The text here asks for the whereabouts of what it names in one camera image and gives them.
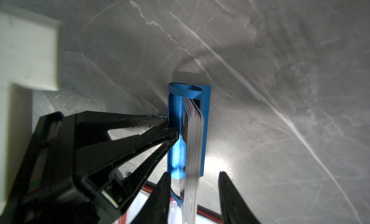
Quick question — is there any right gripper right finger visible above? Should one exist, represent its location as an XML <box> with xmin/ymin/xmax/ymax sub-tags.
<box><xmin>218</xmin><ymin>172</ymin><xmax>260</xmax><ymax>224</ymax></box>

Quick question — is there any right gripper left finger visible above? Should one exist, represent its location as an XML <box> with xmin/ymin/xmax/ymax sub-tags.
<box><xmin>131</xmin><ymin>172</ymin><xmax>171</xmax><ymax>224</ymax></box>

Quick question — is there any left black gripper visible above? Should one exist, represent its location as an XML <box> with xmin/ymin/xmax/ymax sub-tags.
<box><xmin>1</xmin><ymin>111</ymin><xmax>179</xmax><ymax>224</ymax></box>

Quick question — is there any red card holder wallet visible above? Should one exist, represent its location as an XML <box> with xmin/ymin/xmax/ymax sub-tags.
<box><xmin>114</xmin><ymin>182</ymin><xmax>222</xmax><ymax>224</ymax></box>

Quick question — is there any stack of cards in stand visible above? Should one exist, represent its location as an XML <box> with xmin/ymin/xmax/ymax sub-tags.
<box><xmin>182</xmin><ymin>98</ymin><xmax>204</xmax><ymax>224</ymax></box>

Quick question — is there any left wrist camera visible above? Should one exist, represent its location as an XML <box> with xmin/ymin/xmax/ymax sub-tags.
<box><xmin>1</xmin><ymin>5</ymin><xmax>62</xmax><ymax>209</ymax></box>

